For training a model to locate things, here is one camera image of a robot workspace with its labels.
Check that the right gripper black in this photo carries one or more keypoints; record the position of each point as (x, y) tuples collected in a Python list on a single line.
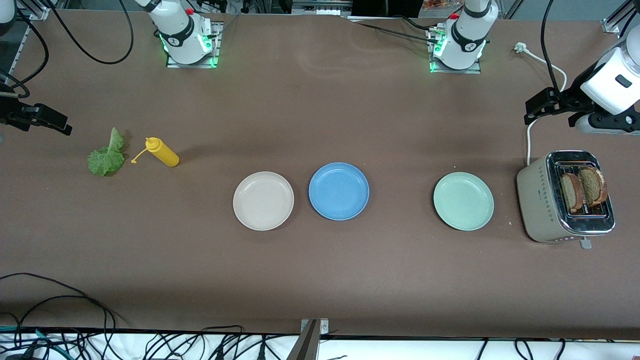
[(11, 113)]

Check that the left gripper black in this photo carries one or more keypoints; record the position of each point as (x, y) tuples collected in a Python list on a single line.
[(571, 98)]

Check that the green lettuce leaf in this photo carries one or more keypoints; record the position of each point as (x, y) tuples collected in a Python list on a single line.
[(106, 157)]

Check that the brown bread slice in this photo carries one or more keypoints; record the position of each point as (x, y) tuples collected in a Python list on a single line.
[(594, 186), (571, 192)]

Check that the yellow mustard squeeze bottle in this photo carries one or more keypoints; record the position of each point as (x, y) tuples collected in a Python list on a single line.
[(164, 154)]

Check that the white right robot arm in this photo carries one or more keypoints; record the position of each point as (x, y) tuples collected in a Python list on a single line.
[(180, 35)]

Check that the green round plate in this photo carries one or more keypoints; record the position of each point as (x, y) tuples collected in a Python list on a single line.
[(463, 201)]

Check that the blue round plate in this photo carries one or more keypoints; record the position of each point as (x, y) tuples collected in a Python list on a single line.
[(339, 191)]

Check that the beige round plate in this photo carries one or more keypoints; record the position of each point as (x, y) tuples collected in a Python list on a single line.
[(263, 201)]

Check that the beige chrome toaster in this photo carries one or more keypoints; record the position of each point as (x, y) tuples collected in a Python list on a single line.
[(540, 205)]

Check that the orange packet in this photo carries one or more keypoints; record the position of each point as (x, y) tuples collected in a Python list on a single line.
[(440, 5)]

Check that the grey metal box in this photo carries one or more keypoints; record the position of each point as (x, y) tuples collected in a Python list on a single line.
[(325, 6)]

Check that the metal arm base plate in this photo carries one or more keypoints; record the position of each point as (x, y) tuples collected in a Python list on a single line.
[(218, 40), (474, 70)]

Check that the aluminium frame profile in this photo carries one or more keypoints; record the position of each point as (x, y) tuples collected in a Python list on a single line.
[(32, 10), (612, 25)]

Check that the aluminium profile post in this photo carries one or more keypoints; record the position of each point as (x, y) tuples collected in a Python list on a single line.
[(307, 345)]

